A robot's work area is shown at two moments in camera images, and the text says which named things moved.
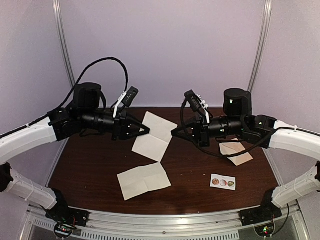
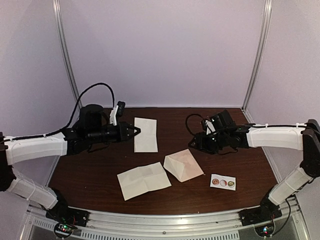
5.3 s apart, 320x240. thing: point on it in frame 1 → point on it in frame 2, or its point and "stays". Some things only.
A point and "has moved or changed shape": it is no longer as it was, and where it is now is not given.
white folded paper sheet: x=143 y=179 stays
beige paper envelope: x=232 y=148 → x=182 y=165
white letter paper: x=154 y=144 has moved or changed shape
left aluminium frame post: x=62 y=40 stays
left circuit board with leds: x=64 y=230 stays
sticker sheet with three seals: x=222 y=181 stays
